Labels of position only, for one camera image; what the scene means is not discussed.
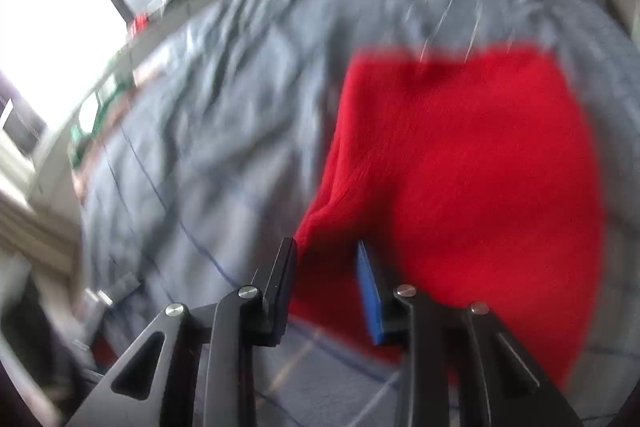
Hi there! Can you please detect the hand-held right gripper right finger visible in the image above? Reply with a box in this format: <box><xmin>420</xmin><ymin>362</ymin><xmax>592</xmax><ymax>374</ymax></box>
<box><xmin>355</xmin><ymin>240</ymin><xmax>584</xmax><ymax>427</ymax></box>

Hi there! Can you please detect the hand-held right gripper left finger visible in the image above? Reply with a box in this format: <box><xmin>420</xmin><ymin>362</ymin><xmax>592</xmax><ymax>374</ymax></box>
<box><xmin>67</xmin><ymin>237</ymin><xmax>299</xmax><ymax>427</ymax></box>

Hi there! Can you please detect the red sweater with white print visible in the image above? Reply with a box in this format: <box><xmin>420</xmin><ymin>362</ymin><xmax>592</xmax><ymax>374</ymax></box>
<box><xmin>287</xmin><ymin>44</ymin><xmax>607</xmax><ymax>389</ymax></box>

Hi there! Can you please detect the grey bed blanket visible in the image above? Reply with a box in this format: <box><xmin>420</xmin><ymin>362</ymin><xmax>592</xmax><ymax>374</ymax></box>
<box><xmin>70</xmin><ymin>0</ymin><xmax>640</xmax><ymax>427</ymax></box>

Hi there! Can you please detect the bright window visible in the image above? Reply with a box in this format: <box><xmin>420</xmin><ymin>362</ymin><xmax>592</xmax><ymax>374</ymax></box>
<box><xmin>0</xmin><ymin>0</ymin><xmax>132</xmax><ymax>80</ymax></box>

